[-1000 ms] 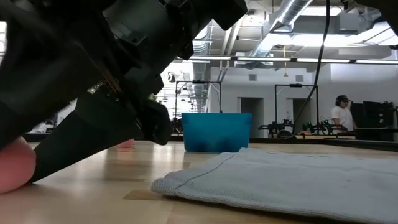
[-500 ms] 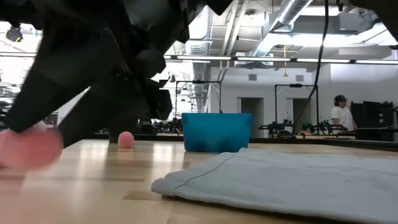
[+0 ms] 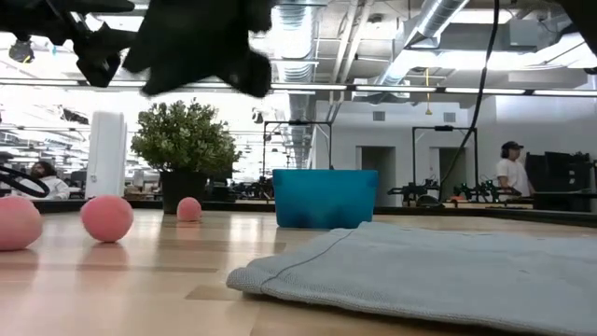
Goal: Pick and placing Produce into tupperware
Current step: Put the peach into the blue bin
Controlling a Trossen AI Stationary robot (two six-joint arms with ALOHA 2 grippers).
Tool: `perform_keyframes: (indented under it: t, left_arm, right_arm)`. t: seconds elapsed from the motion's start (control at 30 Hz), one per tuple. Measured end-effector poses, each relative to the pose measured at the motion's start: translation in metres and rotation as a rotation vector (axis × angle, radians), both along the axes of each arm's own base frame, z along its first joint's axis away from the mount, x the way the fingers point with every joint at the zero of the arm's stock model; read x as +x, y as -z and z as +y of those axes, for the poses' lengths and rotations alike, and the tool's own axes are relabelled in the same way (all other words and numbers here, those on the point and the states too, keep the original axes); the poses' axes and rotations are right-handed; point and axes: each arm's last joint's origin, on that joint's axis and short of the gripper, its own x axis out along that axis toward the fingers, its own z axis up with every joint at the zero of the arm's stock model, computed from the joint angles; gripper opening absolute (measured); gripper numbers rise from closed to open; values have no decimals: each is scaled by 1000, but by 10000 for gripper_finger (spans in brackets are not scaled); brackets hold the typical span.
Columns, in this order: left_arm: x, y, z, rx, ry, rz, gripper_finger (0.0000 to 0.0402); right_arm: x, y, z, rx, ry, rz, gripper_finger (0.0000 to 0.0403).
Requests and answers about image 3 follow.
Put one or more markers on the pink toy peach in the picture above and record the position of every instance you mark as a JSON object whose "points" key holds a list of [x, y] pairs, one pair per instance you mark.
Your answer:
{"points": [[106, 218], [189, 209], [18, 224]]}

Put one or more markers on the black background robot arm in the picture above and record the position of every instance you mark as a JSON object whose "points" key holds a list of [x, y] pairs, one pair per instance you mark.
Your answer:
{"points": [[485, 190], [410, 190]]}

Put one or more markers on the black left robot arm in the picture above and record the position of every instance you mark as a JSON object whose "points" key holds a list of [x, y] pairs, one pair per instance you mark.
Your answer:
{"points": [[46, 18]]}

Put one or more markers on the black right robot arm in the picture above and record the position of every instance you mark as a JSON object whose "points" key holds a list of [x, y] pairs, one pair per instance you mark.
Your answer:
{"points": [[585, 18]]}

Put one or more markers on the blue plastic tupperware container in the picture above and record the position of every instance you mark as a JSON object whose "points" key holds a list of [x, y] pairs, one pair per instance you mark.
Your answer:
{"points": [[325, 198]]}

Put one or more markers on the green potted plant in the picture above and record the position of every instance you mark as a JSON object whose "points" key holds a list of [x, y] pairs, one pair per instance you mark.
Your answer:
{"points": [[184, 135]]}

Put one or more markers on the white pillar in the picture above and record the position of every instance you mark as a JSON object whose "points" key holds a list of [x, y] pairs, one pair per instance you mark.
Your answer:
{"points": [[106, 154]]}

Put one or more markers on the long linear light bar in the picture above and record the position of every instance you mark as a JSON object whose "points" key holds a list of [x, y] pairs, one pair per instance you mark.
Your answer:
{"points": [[373, 88]]}

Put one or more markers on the black ceiling device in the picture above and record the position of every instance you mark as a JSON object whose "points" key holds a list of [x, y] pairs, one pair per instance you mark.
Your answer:
{"points": [[21, 52]]}

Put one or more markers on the person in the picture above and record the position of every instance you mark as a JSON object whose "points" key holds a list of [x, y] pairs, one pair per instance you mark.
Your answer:
{"points": [[513, 175], [56, 189]]}

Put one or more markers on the grey cloth mat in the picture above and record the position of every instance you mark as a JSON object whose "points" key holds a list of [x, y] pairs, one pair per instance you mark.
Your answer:
{"points": [[396, 280]]}

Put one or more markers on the black cabinet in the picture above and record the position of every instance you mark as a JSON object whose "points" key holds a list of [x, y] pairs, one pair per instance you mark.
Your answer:
{"points": [[559, 177]]}

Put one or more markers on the silver ventilation duct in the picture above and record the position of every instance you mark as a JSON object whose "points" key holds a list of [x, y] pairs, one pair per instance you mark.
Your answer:
{"points": [[294, 56], [438, 16]]}

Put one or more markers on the black background rig frame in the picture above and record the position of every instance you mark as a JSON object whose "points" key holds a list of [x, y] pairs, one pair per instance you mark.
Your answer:
{"points": [[443, 128]]}

